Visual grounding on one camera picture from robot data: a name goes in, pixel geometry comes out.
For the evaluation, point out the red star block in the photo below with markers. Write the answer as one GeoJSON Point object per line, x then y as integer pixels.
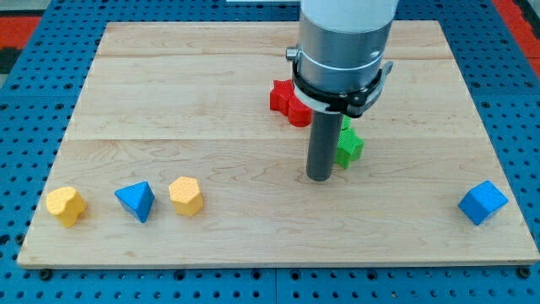
{"type": "Point", "coordinates": [283, 99]}

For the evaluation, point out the blue cube block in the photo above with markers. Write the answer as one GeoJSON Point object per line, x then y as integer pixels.
{"type": "Point", "coordinates": [482, 202]}

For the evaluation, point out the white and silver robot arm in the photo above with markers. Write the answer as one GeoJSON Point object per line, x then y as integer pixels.
{"type": "Point", "coordinates": [341, 42]}

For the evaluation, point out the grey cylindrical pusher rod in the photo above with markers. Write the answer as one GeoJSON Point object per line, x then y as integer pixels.
{"type": "Point", "coordinates": [324, 134]}

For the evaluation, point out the light wooden board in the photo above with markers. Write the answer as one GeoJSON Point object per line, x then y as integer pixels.
{"type": "Point", "coordinates": [165, 100]}

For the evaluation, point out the green star block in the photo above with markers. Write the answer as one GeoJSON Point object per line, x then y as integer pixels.
{"type": "Point", "coordinates": [349, 145]}

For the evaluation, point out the blue triangle block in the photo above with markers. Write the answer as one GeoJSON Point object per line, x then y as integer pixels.
{"type": "Point", "coordinates": [137, 199]}

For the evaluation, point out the yellow hexagon block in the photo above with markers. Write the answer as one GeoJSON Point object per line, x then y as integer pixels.
{"type": "Point", "coordinates": [186, 196]}

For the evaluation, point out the yellow heart block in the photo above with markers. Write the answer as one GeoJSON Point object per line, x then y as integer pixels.
{"type": "Point", "coordinates": [66, 204]}

